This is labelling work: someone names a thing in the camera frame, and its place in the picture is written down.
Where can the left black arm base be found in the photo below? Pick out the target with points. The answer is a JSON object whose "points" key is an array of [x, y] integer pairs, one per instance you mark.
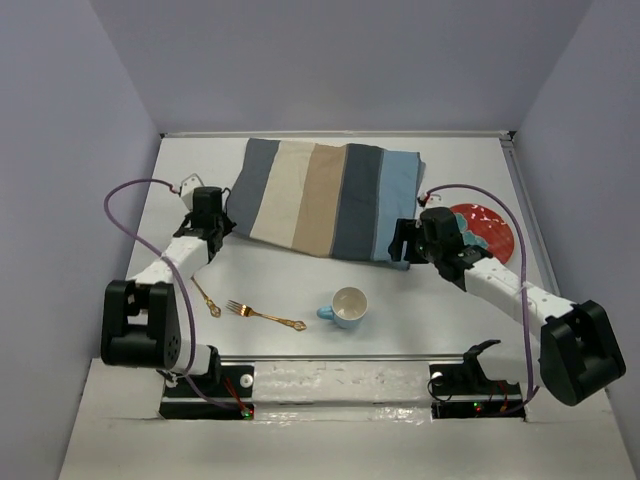
{"points": [[229, 399]]}

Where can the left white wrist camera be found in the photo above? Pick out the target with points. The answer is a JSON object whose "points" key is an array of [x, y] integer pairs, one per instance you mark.
{"points": [[189, 187]]}

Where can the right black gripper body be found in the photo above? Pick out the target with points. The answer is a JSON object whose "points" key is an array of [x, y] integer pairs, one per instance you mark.
{"points": [[429, 250]]}

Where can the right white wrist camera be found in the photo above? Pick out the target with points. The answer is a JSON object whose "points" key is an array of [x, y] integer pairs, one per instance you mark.
{"points": [[429, 200]]}

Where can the gold spoon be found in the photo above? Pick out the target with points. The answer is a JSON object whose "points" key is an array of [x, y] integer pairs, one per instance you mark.
{"points": [[213, 308]]}

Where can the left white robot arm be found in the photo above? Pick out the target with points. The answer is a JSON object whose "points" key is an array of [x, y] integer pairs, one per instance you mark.
{"points": [[148, 319]]}

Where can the striped cloth placemat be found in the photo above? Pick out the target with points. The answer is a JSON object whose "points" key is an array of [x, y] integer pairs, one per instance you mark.
{"points": [[338, 202]]}

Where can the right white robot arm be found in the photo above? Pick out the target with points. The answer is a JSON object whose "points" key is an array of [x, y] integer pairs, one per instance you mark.
{"points": [[570, 348]]}

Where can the light blue mug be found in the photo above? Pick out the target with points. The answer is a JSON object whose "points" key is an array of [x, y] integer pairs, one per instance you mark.
{"points": [[348, 307]]}

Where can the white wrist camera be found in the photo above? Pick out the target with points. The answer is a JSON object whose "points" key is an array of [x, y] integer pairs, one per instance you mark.
{"points": [[429, 200], [189, 187]]}

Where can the red and teal plate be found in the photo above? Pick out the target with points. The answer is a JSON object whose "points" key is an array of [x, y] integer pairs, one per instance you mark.
{"points": [[481, 226]]}

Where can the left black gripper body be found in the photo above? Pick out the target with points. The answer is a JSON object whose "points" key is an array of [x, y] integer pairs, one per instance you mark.
{"points": [[224, 224]]}

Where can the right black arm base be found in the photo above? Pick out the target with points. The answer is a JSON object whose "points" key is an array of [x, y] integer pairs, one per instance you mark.
{"points": [[463, 391]]}

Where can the gold fork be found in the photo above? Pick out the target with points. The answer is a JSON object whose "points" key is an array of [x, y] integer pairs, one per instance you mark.
{"points": [[246, 311]]}

